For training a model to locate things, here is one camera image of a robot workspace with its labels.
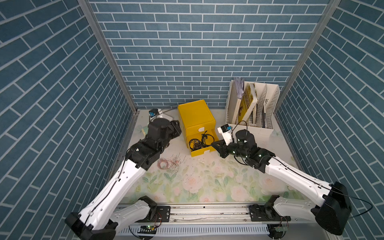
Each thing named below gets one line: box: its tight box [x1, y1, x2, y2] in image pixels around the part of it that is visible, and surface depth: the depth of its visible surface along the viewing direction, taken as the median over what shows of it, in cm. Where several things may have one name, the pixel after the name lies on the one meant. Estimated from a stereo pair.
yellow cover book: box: [238, 83, 258, 123], surface depth 99 cm
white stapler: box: [157, 108, 173, 121], surface depth 114 cm
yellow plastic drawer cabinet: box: [178, 99, 219, 157], surface depth 92 cm
